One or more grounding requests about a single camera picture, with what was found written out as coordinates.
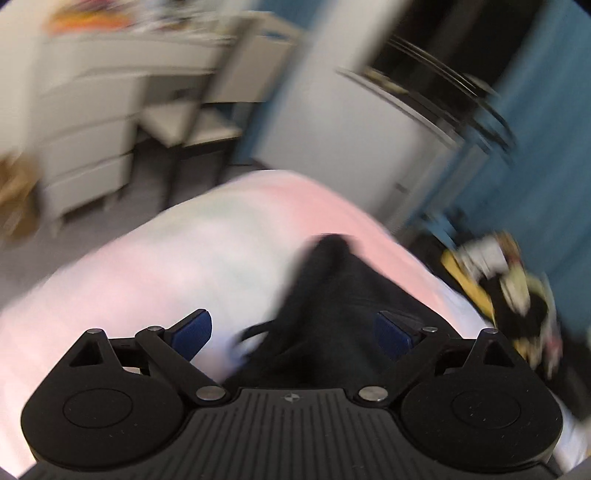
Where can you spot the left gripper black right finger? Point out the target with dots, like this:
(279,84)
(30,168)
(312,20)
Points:
(421,352)

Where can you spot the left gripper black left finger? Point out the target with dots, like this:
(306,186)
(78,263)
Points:
(153,368)

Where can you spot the dark navy garment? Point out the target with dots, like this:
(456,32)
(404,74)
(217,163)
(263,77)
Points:
(324,333)

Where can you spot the pile of mixed clothes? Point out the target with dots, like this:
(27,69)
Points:
(491,273)

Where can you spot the black clothes rack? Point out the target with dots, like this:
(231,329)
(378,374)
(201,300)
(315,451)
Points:
(439,96)

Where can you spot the white bed sheet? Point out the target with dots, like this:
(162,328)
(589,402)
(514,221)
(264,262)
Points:
(234,252)

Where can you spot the blue curtain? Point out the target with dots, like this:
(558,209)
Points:
(542,195)

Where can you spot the white drawer cabinet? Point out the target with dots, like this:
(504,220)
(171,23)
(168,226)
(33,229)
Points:
(88,89)

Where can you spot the white chair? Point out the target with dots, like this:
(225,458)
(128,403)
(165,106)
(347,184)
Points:
(246,73)

